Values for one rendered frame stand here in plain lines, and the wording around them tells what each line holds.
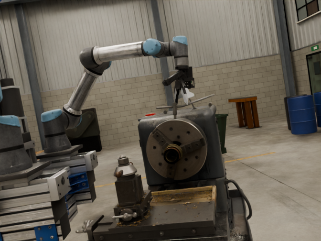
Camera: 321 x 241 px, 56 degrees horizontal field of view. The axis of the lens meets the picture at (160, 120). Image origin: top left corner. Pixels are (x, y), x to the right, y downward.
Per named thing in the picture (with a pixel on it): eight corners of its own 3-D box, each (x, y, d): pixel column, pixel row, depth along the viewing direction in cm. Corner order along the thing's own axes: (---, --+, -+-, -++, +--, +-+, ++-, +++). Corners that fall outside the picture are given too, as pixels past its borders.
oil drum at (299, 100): (286, 133, 768) (282, 99, 762) (308, 129, 773) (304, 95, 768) (299, 135, 709) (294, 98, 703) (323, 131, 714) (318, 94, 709)
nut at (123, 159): (120, 164, 104) (118, 154, 103) (131, 162, 103) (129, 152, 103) (116, 167, 100) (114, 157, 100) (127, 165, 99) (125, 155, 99)
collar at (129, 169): (118, 171, 106) (117, 163, 106) (139, 169, 105) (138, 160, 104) (110, 178, 98) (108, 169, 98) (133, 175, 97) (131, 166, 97)
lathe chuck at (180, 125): (152, 175, 168) (147, 119, 165) (209, 175, 161) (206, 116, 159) (148, 180, 159) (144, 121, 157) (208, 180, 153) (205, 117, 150)
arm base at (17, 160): (-16, 177, 117) (-21, 152, 116) (5, 169, 132) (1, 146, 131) (21, 171, 116) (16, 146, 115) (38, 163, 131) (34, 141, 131)
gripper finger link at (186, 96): (197, 100, 150) (192, 86, 155) (186, 101, 148) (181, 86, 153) (195, 104, 153) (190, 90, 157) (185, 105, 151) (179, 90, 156)
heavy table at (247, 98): (231, 125, 1113) (227, 99, 1107) (242, 124, 1118) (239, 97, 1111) (249, 129, 954) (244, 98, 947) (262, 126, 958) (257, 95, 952)
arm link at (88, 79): (48, 123, 181) (87, 42, 166) (64, 120, 195) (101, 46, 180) (62, 135, 178) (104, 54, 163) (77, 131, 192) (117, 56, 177)
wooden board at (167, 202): (144, 200, 151) (143, 192, 151) (217, 193, 143) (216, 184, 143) (126, 226, 122) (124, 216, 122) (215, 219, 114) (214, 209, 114)
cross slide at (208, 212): (103, 222, 114) (101, 211, 114) (217, 213, 105) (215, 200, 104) (83, 244, 98) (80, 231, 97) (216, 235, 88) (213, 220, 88)
